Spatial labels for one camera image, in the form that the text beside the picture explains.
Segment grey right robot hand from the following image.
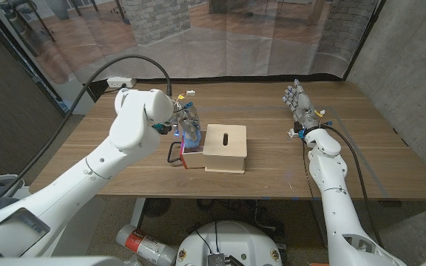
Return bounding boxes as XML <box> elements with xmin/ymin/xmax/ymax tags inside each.
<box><xmin>281</xmin><ymin>78</ymin><xmax>327</xmax><ymax>136</ymax></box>

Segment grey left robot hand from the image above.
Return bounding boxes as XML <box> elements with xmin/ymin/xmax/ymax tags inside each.
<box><xmin>170</xmin><ymin>99</ymin><xmax>203</xmax><ymax>149</ymax></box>

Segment blue toy camera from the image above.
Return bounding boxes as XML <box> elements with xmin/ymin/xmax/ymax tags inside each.
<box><xmin>181</xmin><ymin>129</ymin><xmax>203</xmax><ymax>149</ymax></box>

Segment wooden drawer with red front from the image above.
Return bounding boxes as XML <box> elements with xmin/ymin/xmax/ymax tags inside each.
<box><xmin>166</xmin><ymin>138</ymin><xmax>206</xmax><ymax>170</ymax></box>

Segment wooden box with slot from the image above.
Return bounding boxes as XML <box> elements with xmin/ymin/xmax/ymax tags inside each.
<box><xmin>202</xmin><ymin>123</ymin><xmax>249</xmax><ymax>174</ymax></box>

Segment white power strip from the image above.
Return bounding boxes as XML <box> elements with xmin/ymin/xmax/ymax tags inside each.
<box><xmin>106</xmin><ymin>76</ymin><xmax>138</xmax><ymax>89</ymax></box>

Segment black backdrop stand pole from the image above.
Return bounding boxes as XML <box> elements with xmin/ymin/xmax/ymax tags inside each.
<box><xmin>344</xmin><ymin>0</ymin><xmax>388</xmax><ymax>79</ymax></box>
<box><xmin>0</xmin><ymin>0</ymin><xmax>72</xmax><ymax>120</ymax></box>

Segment black round fan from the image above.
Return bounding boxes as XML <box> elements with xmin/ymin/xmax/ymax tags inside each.
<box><xmin>141</xmin><ymin>198</ymin><xmax>172</xmax><ymax>219</ymax></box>

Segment printed room backdrop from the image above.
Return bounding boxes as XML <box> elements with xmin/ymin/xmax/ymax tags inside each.
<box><xmin>0</xmin><ymin>0</ymin><xmax>382</xmax><ymax>85</ymax></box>

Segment white table leg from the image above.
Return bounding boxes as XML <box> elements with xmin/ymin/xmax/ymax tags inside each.
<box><xmin>129</xmin><ymin>197</ymin><xmax>146</xmax><ymax>228</ymax></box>

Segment white round robot torso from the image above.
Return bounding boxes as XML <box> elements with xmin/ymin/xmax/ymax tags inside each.
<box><xmin>175</xmin><ymin>220</ymin><xmax>283</xmax><ymax>266</ymax></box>

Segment white cylinder with red label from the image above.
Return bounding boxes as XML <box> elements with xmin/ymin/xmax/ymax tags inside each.
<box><xmin>115</xmin><ymin>223</ymin><xmax>178</xmax><ymax>266</ymax></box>

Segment white grey rounded stand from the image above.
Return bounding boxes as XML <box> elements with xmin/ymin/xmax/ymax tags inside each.
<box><xmin>0</xmin><ymin>174</ymin><xmax>25</xmax><ymax>200</ymax></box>

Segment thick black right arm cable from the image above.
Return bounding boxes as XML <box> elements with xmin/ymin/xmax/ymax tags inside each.
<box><xmin>322</xmin><ymin>125</ymin><xmax>384</xmax><ymax>247</ymax></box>

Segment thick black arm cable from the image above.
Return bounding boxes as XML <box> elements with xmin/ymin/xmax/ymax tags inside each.
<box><xmin>0</xmin><ymin>54</ymin><xmax>172</xmax><ymax>219</ymax></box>
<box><xmin>322</xmin><ymin>125</ymin><xmax>384</xmax><ymax>247</ymax></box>

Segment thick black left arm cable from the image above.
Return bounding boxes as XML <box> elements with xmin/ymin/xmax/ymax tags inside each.
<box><xmin>0</xmin><ymin>54</ymin><xmax>172</xmax><ymax>219</ymax></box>

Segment black floor cable tangle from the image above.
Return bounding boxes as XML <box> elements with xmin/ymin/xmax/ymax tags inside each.
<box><xmin>196</xmin><ymin>199</ymin><xmax>286</xmax><ymax>237</ymax></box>

